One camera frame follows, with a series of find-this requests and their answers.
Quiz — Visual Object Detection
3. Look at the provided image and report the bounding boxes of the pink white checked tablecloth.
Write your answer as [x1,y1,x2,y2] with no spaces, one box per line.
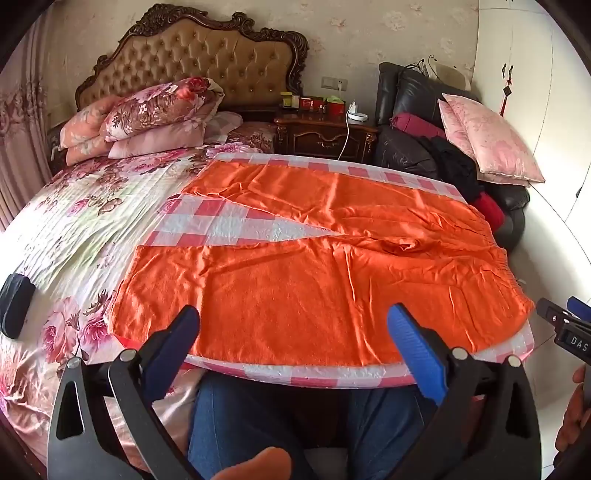
[115,152,536,388]

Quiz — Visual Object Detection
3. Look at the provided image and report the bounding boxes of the pale checked pillow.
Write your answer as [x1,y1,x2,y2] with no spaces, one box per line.
[203,111,244,144]

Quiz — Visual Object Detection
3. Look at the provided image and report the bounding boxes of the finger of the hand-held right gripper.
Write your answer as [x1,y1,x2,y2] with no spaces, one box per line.
[536,298,579,331]
[567,296,591,322]

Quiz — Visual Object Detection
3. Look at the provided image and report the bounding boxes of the person's right hand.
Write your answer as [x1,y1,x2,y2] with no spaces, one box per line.
[554,364,591,455]

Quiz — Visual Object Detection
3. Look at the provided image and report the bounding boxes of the tufted carved wooden headboard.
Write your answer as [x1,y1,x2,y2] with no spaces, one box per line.
[75,4,309,112]

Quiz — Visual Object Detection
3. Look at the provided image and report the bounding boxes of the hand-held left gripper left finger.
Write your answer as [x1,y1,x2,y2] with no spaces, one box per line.
[46,305,204,480]

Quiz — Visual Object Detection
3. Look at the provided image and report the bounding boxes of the maroon cloth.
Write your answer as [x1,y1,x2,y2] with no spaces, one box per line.
[392,112,446,139]

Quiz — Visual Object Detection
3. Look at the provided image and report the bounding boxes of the pink patterned curtain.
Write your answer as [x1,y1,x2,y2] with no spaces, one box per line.
[0,28,56,232]

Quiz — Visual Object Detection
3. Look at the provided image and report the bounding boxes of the pink satin pillow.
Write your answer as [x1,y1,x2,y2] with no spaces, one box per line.
[438,98,532,188]
[442,93,546,184]

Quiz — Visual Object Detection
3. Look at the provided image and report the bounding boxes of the pink floral pillow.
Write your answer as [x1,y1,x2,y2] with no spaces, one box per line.
[65,136,116,166]
[59,95,124,149]

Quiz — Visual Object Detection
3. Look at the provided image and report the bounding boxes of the red tassel ornament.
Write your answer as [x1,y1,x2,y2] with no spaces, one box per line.
[499,65,515,116]

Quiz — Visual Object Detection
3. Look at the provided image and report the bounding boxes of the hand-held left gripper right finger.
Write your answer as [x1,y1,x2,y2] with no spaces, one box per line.
[387,302,542,480]

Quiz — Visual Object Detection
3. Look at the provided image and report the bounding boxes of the carved wooden nightstand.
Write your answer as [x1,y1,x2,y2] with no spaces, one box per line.
[273,113,380,162]

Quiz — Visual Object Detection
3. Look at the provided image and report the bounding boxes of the orange rounded object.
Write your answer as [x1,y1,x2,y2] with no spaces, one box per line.
[210,445,293,480]

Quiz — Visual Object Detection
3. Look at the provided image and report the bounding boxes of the orange pants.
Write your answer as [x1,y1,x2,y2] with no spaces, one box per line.
[107,161,536,367]

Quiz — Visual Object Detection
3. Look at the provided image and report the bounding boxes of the red cushion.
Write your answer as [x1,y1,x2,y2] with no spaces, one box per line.
[471,191,506,232]

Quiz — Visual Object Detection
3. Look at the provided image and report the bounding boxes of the person's legs in blue jeans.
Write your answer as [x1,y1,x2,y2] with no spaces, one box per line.
[187,369,462,480]

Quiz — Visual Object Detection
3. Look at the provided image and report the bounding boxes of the floral bed sheet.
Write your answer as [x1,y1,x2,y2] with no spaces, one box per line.
[0,141,278,467]

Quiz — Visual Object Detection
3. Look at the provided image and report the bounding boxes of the white wardrobe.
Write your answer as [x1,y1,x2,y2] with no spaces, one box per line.
[471,0,591,296]

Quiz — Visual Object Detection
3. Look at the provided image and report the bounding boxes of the dark rolled cloth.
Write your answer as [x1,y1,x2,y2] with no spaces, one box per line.
[0,273,35,340]

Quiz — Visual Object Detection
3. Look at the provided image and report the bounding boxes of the black clothes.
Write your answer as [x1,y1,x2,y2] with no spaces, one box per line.
[429,136,483,199]

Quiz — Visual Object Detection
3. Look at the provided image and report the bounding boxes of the white cable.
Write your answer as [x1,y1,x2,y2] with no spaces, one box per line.
[339,111,352,162]

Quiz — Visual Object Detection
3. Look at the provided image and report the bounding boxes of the black leather sofa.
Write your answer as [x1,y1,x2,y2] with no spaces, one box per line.
[373,62,531,252]

